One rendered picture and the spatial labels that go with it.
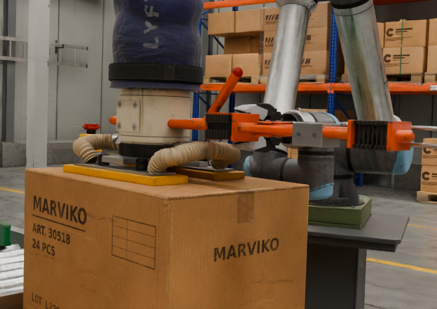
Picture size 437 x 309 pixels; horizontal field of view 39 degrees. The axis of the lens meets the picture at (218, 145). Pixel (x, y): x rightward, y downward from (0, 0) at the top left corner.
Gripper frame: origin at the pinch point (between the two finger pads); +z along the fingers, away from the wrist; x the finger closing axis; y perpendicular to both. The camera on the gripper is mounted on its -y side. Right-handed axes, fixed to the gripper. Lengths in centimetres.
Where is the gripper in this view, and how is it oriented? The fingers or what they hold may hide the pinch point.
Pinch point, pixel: (241, 127)
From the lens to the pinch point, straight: 130.9
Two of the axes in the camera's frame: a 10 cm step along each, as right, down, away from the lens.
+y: -7.3, -0.5, 6.8
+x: 0.4, -10.0, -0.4
